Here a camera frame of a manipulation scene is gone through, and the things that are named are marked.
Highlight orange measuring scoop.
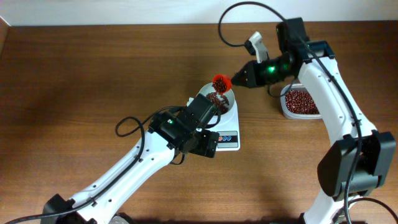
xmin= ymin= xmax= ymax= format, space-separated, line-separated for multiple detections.
xmin=212 ymin=74 xmax=232 ymax=95

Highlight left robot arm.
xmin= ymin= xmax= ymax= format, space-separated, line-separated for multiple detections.
xmin=41 ymin=94 xmax=219 ymax=223

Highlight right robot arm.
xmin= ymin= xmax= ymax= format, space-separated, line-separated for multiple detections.
xmin=232 ymin=18 xmax=396 ymax=223

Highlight white digital kitchen scale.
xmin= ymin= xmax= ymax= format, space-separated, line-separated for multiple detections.
xmin=198 ymin=99 xmax=241 ymax=152

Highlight white round bowl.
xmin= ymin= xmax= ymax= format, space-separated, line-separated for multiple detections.
xmin=198 ymin=83 xmax=235 ymax=115

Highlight red beans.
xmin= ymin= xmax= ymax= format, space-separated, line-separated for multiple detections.
xmin=285 ymin=90 xmax=320 ymax=114

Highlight clear plastic container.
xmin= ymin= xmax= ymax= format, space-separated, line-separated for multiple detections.
xmin=280 ymin=83 xmax=322 ymax=119

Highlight left black cable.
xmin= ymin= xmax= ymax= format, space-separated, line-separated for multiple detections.
xmin=2 ymin=105 xmax=222 ymax=224

